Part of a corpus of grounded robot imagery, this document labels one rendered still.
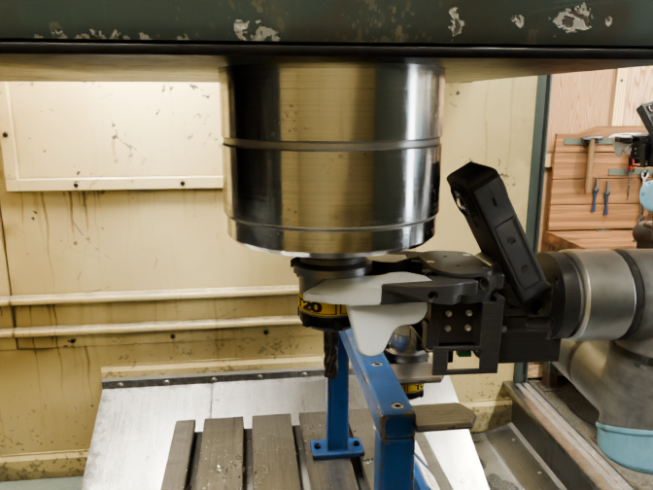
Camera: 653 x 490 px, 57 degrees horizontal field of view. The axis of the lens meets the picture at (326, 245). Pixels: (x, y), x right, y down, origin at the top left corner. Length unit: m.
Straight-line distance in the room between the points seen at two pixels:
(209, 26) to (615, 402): 0.45
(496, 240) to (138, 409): 1.24
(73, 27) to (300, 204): 0.16
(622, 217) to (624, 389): 3.03
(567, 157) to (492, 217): 2.92
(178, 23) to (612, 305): 0.37
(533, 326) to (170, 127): 1.10
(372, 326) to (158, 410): 1.17
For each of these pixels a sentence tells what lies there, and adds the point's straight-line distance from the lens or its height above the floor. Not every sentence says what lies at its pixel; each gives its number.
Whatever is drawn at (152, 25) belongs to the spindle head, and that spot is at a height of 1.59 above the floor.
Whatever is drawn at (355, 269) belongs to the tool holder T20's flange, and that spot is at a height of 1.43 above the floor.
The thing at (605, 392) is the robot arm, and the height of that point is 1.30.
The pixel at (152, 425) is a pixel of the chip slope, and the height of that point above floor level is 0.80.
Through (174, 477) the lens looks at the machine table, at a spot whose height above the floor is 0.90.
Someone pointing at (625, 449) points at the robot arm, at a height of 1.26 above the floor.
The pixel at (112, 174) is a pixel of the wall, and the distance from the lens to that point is 1.49.
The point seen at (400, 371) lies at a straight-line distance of 0.79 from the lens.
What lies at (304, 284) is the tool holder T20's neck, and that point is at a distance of 0.45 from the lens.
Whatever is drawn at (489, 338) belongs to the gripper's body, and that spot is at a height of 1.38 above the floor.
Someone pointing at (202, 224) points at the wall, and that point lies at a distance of 1.48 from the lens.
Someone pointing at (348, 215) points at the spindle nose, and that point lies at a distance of 0.38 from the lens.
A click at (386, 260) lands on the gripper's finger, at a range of 0.49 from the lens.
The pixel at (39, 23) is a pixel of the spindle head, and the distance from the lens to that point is 0.34.
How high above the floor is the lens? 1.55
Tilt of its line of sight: 13 degrees down
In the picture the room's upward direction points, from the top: straight up
